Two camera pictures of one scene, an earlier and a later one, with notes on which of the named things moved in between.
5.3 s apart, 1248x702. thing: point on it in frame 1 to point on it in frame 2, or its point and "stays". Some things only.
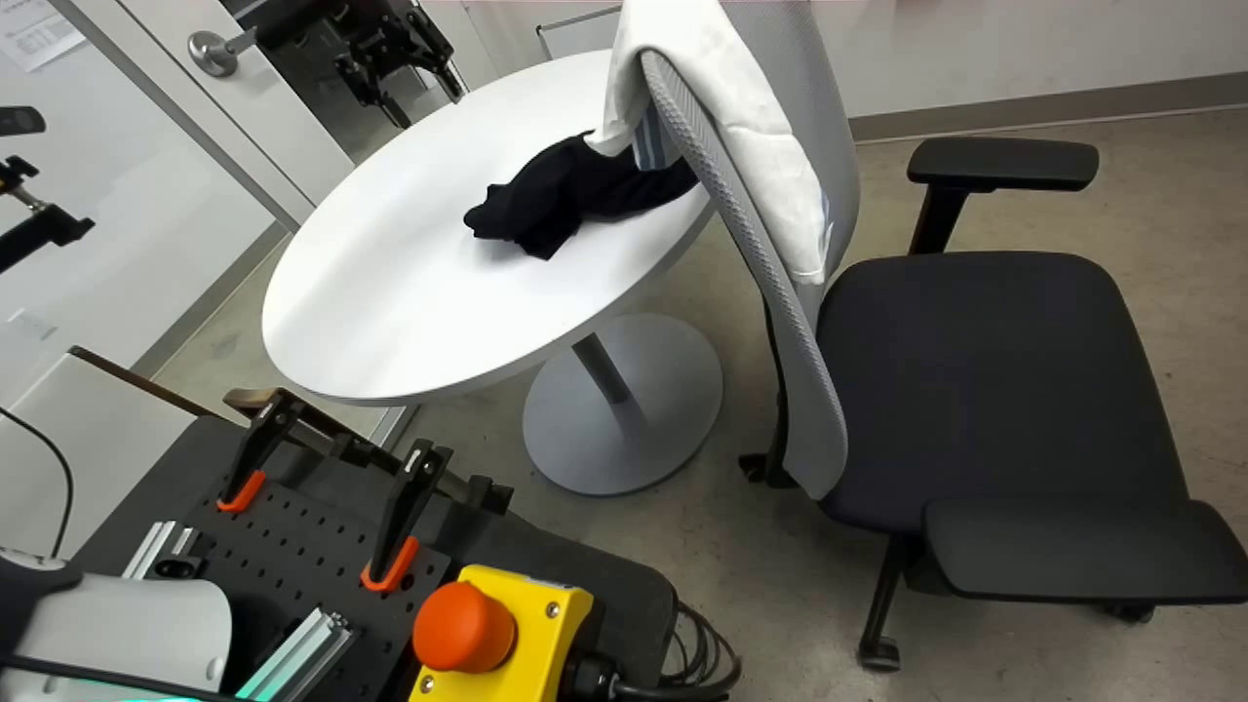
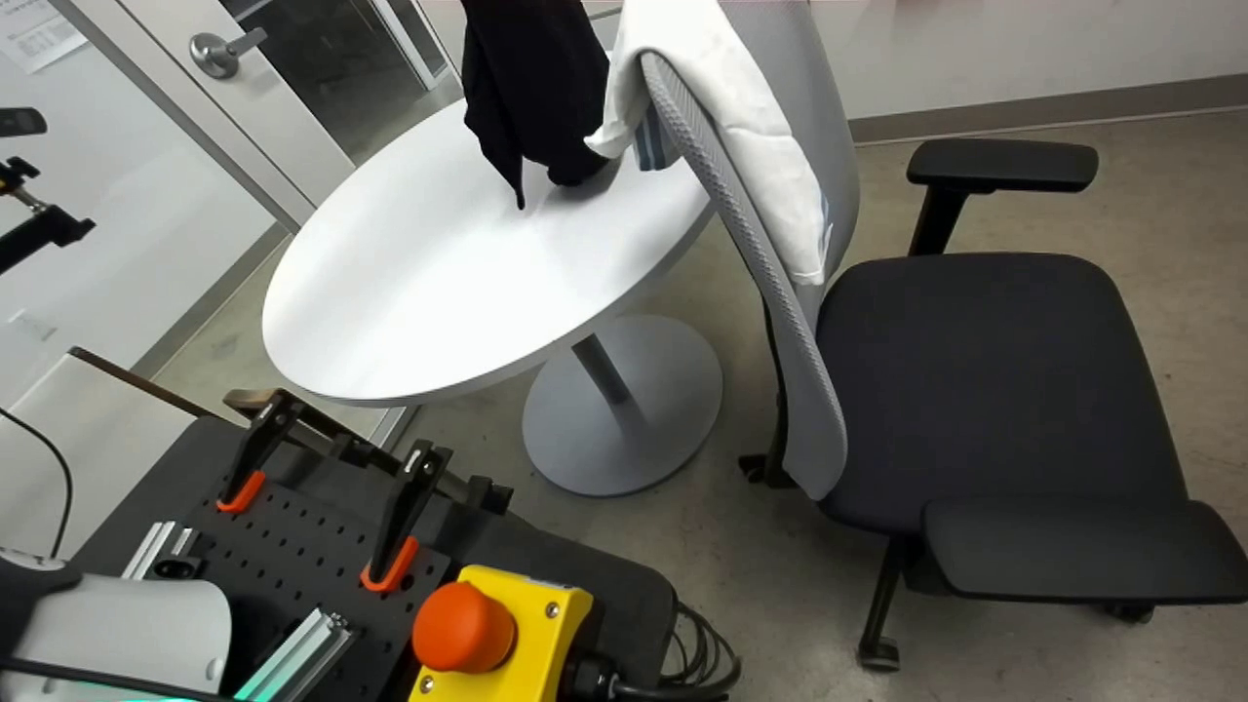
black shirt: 570,179 to 535,87
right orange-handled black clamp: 397,543 stays
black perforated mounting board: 293,533 stays
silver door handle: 211,56 stays
